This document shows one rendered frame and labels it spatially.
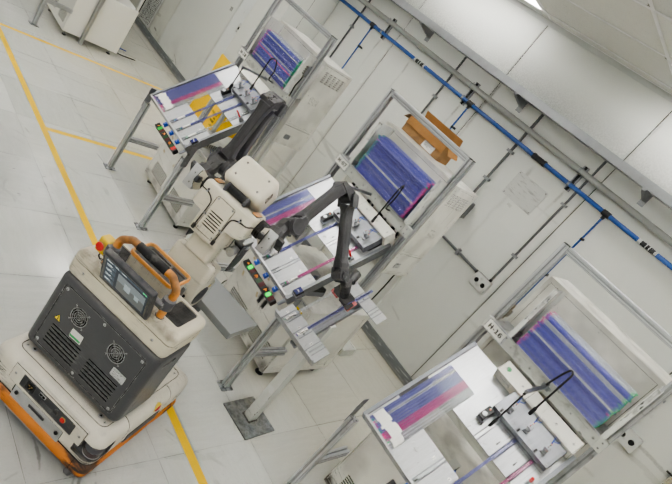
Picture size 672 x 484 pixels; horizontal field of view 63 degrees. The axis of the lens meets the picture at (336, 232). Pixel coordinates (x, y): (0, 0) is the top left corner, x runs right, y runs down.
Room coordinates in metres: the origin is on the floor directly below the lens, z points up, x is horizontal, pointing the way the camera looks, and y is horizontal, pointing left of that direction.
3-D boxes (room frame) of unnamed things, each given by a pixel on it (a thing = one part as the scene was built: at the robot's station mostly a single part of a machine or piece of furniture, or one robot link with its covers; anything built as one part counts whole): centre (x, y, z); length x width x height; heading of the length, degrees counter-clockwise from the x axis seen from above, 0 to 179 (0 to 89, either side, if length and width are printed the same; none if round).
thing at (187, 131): (4.11, 1.20, 0.66); 1.01 x 0.73 x 1.31; 146
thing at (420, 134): (3.63, -0.15, 1.82); 0.68 x 0.30 x 0.20; 56
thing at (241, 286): (3.46, -0.09, 0.31); 0.70 x 0.65 x 0.62; 56
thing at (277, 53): (4.29, 1.10, 0.95); 1.35 x 0.82 x 1.90; 146
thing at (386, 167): (3.32, -0.07, 1.52); 0.51 x 0.13 x 0.27; 56
